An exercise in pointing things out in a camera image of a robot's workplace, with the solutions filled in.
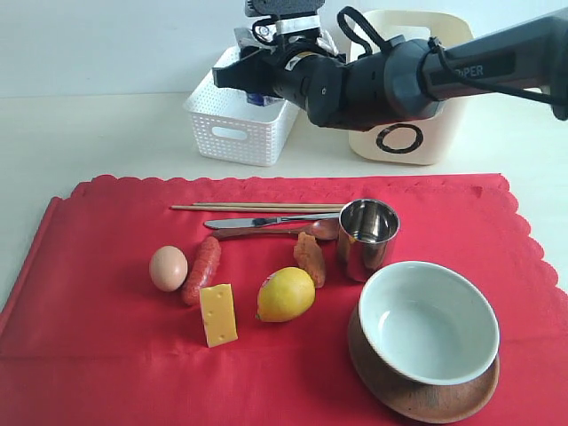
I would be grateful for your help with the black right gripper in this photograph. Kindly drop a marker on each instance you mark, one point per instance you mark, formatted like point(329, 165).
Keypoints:
point(285, 72)

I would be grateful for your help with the red sausage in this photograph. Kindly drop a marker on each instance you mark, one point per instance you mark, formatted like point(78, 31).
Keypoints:
point(204, 269)

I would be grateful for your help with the brown egg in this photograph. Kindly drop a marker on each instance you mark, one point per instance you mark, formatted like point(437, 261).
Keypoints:
point(168, 268)

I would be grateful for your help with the yellow lemon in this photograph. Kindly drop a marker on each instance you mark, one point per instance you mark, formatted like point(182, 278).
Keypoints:
point(285, 295)

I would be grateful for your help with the yellow cheese wedge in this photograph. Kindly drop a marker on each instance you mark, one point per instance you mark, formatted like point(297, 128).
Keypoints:
point(218, 316)

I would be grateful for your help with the small milk carton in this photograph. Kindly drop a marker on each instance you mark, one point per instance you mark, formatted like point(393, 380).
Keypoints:
point(261, 100)

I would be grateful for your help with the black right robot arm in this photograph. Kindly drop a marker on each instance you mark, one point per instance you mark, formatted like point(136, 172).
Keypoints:
point(397, 80)

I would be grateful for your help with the white perforated plastic basket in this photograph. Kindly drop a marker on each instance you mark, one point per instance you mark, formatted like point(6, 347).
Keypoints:
point(228, 128)

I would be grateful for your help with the upper wooden chopstick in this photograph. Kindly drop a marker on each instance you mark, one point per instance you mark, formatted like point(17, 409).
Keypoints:
point(269, 205)

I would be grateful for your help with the wooden chopstick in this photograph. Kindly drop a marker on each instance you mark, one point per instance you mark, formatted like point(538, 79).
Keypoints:
point(269, 205)
point(256, 209)

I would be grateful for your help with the silver table knife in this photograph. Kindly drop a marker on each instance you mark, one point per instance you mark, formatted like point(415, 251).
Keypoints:
point(235, 223)

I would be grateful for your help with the lower wooden chopstick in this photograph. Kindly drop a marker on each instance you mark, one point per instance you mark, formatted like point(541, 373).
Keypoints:
point(256, 209)

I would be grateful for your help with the brown wooden spoon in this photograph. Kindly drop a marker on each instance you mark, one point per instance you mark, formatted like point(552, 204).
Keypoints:
point(324, 230)

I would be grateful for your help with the cream plastic bin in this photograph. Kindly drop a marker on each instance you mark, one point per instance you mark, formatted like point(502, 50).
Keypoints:
point(423, 142)

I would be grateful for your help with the orange fried food piece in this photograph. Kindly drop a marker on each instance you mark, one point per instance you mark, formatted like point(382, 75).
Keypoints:
point(309, 257)

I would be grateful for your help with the stainless steel cup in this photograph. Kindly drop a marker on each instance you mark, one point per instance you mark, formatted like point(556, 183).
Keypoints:
point(368, 229)

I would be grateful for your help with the red scalloped table cloth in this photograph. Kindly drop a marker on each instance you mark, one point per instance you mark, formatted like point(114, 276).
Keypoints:
point(87, 339)

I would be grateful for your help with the white ceramic bowl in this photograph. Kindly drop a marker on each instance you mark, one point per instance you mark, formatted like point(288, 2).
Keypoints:
point(428, 323)

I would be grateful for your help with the brown wooden plate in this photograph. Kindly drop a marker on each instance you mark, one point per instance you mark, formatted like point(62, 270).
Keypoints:
point(435, 404)

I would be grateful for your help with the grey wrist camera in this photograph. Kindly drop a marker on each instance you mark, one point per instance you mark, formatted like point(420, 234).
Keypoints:
point(280, 23)

